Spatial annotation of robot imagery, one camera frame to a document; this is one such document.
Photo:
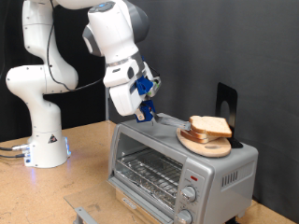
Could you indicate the silver oven knob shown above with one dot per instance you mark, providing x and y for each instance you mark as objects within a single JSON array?
[
  {"x": 188, "y": 193},
  {"x": 184, "y": 216}
]

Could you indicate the white bread slice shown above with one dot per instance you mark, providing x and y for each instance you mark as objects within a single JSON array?
[{"x": 211, "y": 124}]

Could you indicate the black metal bookend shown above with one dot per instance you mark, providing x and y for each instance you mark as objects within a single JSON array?
[{"x": 232, "y": 96}]

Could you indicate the glass oven door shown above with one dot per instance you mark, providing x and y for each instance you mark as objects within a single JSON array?
[{"x": 99, "y": 199}]

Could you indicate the round wooden board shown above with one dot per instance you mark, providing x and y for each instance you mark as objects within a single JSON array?
[{"x": 211, "y": 151}]

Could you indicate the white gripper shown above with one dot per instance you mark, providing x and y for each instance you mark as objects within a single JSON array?
[{"x": 123, "y": 99}]

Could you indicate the metal stand pole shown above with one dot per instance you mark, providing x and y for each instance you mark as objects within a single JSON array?
[{"x": 107, "y": 105}]

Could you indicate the silver toaster oven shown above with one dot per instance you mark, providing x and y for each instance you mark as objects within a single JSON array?
[{"x": 243, "y": 193}]

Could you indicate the spatula with blue block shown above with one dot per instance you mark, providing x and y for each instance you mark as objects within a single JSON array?
[{"x": 149, "y": 109}]

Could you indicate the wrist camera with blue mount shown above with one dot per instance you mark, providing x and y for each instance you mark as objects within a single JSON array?
[{"x": 143, "y": 85}]

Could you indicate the grey fabric backdrop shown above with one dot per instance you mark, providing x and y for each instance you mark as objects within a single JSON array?
[{"x": 218, "y": 46}]

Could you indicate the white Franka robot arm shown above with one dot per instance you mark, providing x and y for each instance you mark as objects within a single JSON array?
[{"x": 40, "y": 124}]

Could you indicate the black fabric backdrop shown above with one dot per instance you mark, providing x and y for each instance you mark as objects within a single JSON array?
[{"x": 84, "y": 105}]

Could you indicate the red indicator light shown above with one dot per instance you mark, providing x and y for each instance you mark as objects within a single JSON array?
[{"x": 194, "y": 178}]

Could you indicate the wooden box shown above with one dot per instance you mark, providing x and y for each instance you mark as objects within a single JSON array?
[{"x": 137, "y": 215}]

